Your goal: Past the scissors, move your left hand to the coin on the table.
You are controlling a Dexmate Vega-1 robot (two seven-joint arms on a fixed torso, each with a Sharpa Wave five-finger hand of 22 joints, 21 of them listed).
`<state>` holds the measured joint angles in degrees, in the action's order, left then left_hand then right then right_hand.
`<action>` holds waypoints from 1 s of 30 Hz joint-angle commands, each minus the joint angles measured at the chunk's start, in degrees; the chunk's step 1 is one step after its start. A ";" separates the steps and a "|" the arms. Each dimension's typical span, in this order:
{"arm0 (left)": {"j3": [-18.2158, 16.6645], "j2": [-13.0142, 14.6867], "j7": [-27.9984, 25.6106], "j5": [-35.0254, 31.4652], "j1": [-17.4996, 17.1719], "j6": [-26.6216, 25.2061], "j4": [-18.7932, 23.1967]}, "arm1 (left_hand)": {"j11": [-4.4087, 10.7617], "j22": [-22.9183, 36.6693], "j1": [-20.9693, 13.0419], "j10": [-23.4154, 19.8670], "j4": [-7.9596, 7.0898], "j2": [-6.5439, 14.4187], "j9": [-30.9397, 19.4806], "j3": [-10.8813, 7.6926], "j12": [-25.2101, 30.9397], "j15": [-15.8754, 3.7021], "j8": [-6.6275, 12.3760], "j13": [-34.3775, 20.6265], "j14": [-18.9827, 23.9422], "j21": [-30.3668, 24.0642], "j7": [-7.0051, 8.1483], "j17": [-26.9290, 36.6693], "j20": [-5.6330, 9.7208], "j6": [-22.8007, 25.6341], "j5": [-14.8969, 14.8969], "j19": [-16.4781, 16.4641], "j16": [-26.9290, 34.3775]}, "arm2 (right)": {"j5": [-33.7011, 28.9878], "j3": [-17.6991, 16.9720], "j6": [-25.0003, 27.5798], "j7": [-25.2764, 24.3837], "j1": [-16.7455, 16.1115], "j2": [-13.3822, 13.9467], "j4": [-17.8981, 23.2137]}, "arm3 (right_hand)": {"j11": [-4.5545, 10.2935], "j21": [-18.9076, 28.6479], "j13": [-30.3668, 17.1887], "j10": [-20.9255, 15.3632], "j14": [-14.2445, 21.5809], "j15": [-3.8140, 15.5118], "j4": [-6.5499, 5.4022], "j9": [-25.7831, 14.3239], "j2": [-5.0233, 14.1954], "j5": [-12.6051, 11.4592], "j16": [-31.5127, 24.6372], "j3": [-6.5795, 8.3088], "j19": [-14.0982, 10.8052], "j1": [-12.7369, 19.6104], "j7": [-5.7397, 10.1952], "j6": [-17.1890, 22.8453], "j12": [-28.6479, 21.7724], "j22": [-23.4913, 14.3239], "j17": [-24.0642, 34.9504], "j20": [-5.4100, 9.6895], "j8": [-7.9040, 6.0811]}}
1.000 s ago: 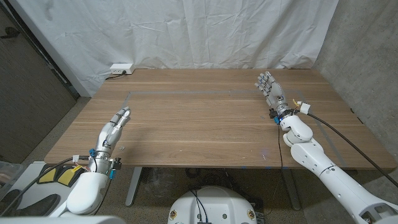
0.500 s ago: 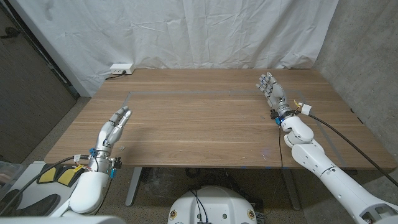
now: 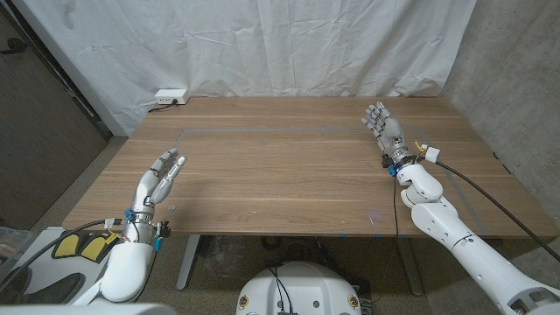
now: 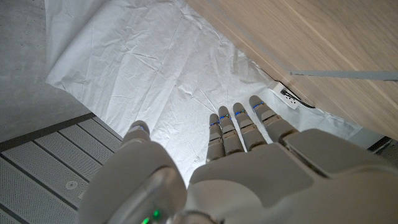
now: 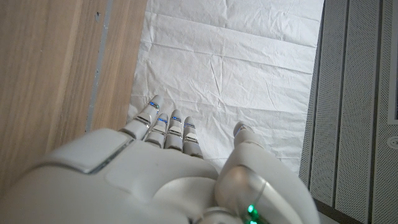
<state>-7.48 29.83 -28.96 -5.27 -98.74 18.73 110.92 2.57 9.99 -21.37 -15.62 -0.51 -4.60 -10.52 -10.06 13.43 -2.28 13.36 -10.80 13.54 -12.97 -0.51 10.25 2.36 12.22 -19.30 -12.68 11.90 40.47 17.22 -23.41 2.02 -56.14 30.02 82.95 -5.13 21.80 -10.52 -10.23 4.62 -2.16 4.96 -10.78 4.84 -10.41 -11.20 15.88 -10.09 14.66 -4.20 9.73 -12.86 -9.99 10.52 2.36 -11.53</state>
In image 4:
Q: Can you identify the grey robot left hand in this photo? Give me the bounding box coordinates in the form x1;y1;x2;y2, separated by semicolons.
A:
77;95;398;224

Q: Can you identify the white power strip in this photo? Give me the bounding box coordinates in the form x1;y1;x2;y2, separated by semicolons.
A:
269;81;301;110

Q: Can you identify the white wrinkled backdrop sheet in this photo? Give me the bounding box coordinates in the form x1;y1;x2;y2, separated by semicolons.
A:
45;0;386;187

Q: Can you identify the black power cord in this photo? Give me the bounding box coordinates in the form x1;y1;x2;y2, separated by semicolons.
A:
280;89;316;110

